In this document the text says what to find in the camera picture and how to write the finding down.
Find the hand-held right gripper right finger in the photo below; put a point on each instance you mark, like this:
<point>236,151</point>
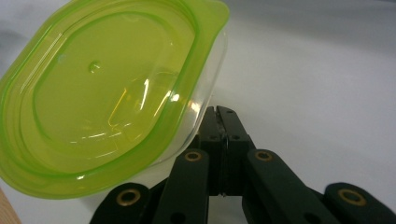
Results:
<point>233,137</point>

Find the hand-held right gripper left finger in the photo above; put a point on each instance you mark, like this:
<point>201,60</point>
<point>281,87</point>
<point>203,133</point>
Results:
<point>214,140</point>

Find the round green lidded container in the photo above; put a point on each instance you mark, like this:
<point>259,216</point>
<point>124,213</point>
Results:
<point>102,102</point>

